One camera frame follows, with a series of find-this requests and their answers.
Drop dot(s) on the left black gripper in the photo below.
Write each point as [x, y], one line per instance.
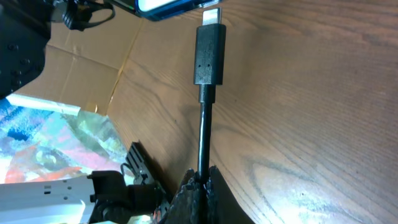
[26, 30]

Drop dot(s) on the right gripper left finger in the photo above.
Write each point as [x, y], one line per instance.
[187, 203]

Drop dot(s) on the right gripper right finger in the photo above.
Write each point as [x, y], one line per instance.
[223, 208]

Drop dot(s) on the blue Galaxy smartphone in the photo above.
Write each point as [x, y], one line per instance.
[157, 10]

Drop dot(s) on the brown cardboard sheet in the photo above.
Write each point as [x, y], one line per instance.
[82, 68]

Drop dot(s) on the colourful patterned floor mat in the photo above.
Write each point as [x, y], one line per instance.
[42, 145]

